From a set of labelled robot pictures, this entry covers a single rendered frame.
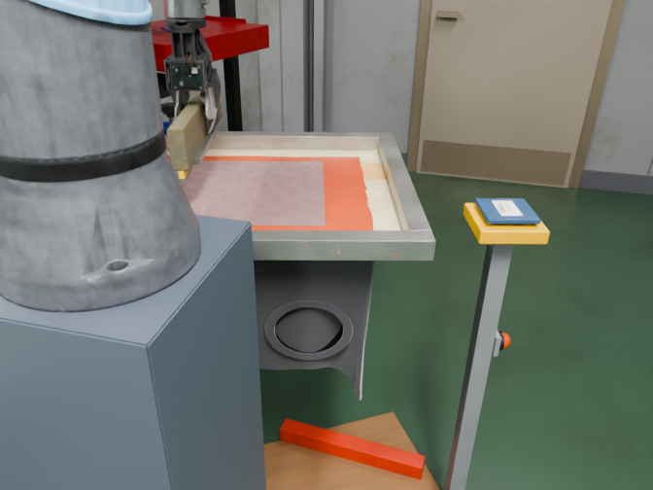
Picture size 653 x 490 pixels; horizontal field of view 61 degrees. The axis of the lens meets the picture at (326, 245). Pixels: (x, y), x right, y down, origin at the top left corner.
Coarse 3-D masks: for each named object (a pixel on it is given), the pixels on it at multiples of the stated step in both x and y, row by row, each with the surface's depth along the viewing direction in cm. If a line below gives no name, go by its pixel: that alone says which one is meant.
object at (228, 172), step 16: (208, 160) 132; (224, 160) 133; (240, 160) 133; (256, 160) 133; (272, 160) 133; (288, 160) 133; (304, 160) 133; (320, 160) 134; (336, 160) 134; (352, 160) 134; (192, 176) 124; (208, 176) 124; (224, 176) 124; (240, 176) 124; (256, 176) 124; (272, 176) 124; (288, 176) 124; (304, 176) 125; (320, 176) 125; (336, 176) 125; (352, 176) 125
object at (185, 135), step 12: (192, 108) 104; (204, 108) 109; (180, 120) 97; (192, 120) 100; (204, 120) 109; (168, 132) 93; (180, 132) 93; (192, 132) 99; (204, 132) 109; (168, 144) 94; (180, 144) 94; (192, 144) 99; (180, 156) 95; (192, 156) 99; (180, 168) 96
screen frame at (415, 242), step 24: (216, 144) 139; (240, 144) 139; (264, 144) 139; (288, 144) 140; (312, 144) 140; (336, 144) 140; (360, 144) 140; (384, 144) 134; (384, 168) 128; (408, 192) 108; (408, 216) 99; (264, 240) 91; (288, 240) 91; (312, 240) 91; (336, 240) 91; (360, 240) 91; (384, 240) 91; (408, 240) 91; (432, 240) 91
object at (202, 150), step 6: (222, 114) 123; (216, 120) 120; (222, 120) 121; (216, 126) 115; (210, 132) 112; (216, 132) 114; (204, 138) 109; (210, 138) 109; (204, 144) 106; (210, 144) 108; (198, 150) 103; (204, 150) 103; (198, 156) 100; (204, 156) 103; (192, 162) 99; (198, 162) 99
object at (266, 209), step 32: (192, 192) 116; (224, 192) 116; (256, 192) 116; (288, 192) 116; (320, 192) 117; (352, 192) 117; (256, 224) 103; (288, 224) 104; (320, 224) 104; (352, 224) 104
